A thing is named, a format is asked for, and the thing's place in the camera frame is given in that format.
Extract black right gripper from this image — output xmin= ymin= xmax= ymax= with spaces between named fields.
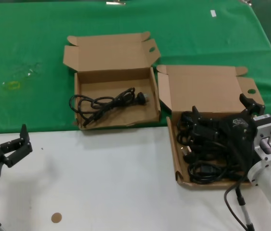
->
xmin=189 ymin=93 xmax=266 ymax=174

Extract black power cord with plug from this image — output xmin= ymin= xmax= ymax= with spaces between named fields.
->
xmin=68 ymin=87 xmax=146 ymax=128

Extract cardboard box with round hole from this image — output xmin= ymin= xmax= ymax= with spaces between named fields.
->
xmin=156 ymin=64 xmax=265 ymax=191

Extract cardboard box with oval hole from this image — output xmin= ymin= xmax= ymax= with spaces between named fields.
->
xmin=62 ymin=31 xmax=162 ymax=131

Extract round brown sticker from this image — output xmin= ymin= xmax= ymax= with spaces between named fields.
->
xmin=51 ymin=212 xmax=62 ymax=224

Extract green tablecloth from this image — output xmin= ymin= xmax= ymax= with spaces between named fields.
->
xmin=0 ymin=0 xmax=271 ymax=134

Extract tangled black power cables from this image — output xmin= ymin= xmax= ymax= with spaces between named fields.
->
xmin=176 ymin=110 xmax=249 ymax=185

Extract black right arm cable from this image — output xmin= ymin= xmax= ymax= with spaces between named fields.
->
xmin=224 ymin=178 xmax=256 ymax=231

